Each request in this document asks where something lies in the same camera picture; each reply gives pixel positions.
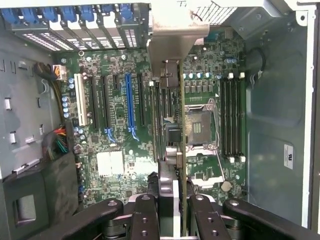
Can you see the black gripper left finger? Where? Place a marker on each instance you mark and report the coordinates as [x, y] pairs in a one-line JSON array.
[[145, 220]]

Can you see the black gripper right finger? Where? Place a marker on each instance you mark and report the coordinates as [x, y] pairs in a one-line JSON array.
[[212, 220]]

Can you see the silver coin battery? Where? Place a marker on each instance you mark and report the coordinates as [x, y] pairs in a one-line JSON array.
[[226, 186]]

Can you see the metal socket cover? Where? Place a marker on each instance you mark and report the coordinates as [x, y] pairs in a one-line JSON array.
[[207, 182]]

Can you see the silver chipset heatsink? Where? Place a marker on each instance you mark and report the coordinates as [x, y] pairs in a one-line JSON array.
[[110, 163]]

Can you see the CPU socket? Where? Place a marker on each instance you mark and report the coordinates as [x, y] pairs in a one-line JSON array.
[[200, 125]]

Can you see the black plastic air shroud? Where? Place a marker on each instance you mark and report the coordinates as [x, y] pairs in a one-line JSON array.
[[50, 180]]

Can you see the RAM slot white clips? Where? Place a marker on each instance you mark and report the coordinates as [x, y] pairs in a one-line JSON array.
[[230, 112], [241, 112]]

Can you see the long black expansion slot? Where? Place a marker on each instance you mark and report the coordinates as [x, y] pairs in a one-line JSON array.
[[94, 100], [141, 100]]

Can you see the black expansion slot blue latch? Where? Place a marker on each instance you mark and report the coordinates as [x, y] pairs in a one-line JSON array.
[[107, 100]]

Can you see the dark grey open PC case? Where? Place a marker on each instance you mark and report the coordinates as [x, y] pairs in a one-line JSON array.
[[275, 100]]

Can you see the white expansion slot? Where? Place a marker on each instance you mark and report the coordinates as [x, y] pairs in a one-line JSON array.
[[80, 100]]

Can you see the short black expansion slot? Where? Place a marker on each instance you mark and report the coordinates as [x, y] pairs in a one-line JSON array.
[[115, 82]]

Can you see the black round case speaker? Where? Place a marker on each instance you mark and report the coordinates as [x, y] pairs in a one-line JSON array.
[[255, 61]]

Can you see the green motherboard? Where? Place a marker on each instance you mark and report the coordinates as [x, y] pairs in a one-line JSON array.
[[100, 57]]

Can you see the grey power supply unit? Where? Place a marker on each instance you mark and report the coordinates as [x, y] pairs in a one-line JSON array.
[[22, 87]]

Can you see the blue slot retainer clip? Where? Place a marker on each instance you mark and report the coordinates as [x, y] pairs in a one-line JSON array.
[[29, 15], [87, 13], [69, 13], [50, 13], [9, 16], [127, 13], [107, 8]]

